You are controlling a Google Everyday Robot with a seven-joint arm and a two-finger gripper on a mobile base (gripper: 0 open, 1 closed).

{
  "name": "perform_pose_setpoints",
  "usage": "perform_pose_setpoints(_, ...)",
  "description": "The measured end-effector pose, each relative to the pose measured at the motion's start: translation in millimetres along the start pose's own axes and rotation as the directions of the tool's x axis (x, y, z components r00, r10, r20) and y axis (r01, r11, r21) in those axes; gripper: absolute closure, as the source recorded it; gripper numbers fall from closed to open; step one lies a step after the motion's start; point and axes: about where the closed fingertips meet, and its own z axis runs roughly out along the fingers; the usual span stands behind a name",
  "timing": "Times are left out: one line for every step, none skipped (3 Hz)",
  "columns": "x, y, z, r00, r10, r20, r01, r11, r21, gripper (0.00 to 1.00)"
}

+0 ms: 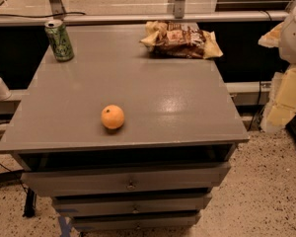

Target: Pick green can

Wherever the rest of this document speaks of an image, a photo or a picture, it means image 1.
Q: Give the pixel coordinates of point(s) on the green soda can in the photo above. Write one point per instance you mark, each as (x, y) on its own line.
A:
(59, 40)

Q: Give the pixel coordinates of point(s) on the grey drawer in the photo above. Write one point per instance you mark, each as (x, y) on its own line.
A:
(131, 205)
(126, 180)
(136, 221)

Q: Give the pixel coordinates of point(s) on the brown chip bag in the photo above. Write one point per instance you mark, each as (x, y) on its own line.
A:
(178, 40)

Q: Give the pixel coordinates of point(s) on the grey drawer cabinet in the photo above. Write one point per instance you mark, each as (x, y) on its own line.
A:
(119, 138)

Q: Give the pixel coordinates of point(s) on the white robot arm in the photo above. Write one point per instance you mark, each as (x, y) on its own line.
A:
(287, 42)

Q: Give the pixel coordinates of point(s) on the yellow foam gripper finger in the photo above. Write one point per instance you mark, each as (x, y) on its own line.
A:
(271, 38)
(281, 107)

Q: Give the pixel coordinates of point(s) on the bottom grey drawer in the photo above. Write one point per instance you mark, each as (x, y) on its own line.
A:
(136, 221)

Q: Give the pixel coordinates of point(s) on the orange fruit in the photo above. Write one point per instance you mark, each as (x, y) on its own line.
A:
(112, 117)

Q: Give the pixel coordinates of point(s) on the middle grey drawer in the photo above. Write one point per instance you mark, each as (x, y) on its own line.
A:
(131, 205)

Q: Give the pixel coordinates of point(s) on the metal frame rail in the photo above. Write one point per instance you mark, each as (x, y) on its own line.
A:
(83, 20)

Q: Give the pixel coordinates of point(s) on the top grey drawer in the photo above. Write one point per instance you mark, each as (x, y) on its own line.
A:
(126, 180)

